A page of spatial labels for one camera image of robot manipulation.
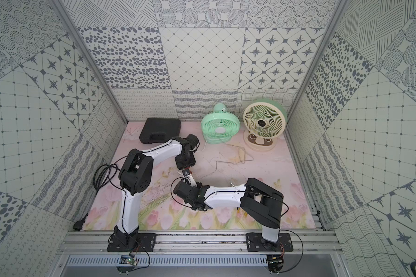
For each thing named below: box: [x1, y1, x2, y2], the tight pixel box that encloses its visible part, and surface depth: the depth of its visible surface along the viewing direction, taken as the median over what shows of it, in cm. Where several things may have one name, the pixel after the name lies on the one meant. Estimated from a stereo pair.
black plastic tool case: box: [139, 117, 182, 144], surface depth 112 cm
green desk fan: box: [201, 102, 241, 145], surface depth 92 cm
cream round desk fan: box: [243, 98, 288, 153], surface depth 92 cm
